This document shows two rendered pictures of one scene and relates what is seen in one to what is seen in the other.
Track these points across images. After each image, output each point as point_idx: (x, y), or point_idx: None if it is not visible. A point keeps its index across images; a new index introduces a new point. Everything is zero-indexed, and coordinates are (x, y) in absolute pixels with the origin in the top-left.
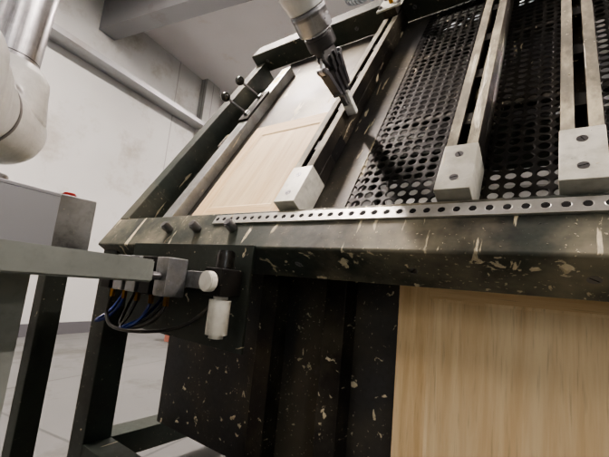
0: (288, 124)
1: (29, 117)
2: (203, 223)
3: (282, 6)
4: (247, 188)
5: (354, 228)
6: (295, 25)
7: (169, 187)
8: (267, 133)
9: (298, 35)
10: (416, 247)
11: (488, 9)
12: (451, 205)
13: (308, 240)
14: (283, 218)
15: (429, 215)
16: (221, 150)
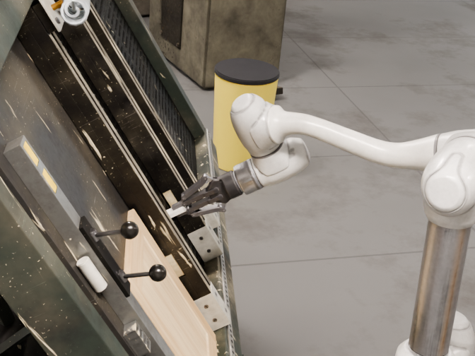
0: (136, 256)
1: None
2: None
3: (274, 184)
4: (195, 345)
5: (229, 297)
6: (258, 189)
7: None
8: (141, 284)
9: (249, 193)
10: (232, 284)
11: (108, 62)
12: (221, 256)
13: (235, 322)
14: (231, 326)
15: (225, 266)
16: (167, 347)
